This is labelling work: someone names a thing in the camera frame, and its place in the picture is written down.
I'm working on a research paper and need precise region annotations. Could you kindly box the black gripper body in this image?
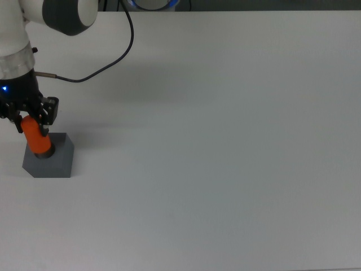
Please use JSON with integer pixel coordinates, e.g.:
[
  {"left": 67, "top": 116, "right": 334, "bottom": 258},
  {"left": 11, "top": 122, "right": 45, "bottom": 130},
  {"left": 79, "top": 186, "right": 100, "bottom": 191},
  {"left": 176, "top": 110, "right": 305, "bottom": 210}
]
[{"left": 0, "top": 68, "right": 45, "bottom": 115}]

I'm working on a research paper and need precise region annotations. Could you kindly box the orange cylinder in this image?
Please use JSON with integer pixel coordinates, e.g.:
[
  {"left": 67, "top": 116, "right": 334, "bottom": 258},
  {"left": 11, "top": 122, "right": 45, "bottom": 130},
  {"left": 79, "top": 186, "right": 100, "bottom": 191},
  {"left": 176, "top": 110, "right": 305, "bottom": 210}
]
[{"left": 21, "top": 115, "right": 53, "bottom": 155}]

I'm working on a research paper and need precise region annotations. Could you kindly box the grey block with round hole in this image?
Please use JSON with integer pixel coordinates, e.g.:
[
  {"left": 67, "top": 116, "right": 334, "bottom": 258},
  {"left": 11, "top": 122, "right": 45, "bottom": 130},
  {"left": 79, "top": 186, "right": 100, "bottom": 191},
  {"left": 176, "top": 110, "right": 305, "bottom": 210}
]
[{"left": 22, "top": 132, "right": 76, "bottom": 178}]

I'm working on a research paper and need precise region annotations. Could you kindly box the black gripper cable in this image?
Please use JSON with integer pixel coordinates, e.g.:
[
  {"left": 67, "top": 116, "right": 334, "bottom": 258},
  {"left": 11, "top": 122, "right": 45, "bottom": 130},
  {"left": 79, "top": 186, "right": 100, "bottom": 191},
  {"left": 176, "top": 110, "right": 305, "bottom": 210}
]
[{"left": 34, "top": 0, "right": 135, "bottom": 84}]

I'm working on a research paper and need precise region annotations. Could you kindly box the robot base blue light ring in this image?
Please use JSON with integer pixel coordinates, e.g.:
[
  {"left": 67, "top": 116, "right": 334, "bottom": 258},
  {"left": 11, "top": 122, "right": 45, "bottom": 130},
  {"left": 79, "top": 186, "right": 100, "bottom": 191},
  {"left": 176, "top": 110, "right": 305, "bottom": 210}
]
[{"left": 126, "top": 0, "right": 181, "bottom": 8}]

